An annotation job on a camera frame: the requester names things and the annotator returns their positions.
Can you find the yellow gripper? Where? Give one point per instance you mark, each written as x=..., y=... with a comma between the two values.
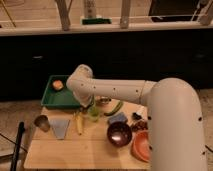
x=87, y=102

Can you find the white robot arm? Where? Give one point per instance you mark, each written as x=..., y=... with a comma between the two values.
x=175, y=120

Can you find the green plastic tray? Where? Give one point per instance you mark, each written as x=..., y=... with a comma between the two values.
x=58, y=99

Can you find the light green cup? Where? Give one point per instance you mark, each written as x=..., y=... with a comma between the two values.
x=93, y=113

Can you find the wooden toast rack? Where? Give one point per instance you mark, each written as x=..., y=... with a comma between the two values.
x=101, y=100

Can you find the orange bread roll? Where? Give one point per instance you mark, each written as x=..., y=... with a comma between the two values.
x=57, y=85

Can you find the green pepper toy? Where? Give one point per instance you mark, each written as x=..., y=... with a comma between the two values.
x=115, y=109

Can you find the blue grey cloth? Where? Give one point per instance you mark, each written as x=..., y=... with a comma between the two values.
x=59, y=127

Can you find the blue sponge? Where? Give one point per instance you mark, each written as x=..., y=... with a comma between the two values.
x=120, y=117

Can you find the dark purple bowl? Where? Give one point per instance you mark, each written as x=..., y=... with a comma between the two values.
x=119, y=134

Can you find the small metal cup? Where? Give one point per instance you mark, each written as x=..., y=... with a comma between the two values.
x=42, y=123

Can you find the dark grape bunch toy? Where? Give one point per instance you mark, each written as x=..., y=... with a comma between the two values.
x=139, y=125

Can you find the black pole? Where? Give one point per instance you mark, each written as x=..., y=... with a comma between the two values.
x=17, y=147

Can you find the green white brush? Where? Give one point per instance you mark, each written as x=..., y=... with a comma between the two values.
x=90, y=15

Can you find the white handled brush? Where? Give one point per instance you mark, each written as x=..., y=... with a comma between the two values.
x=139, y=114

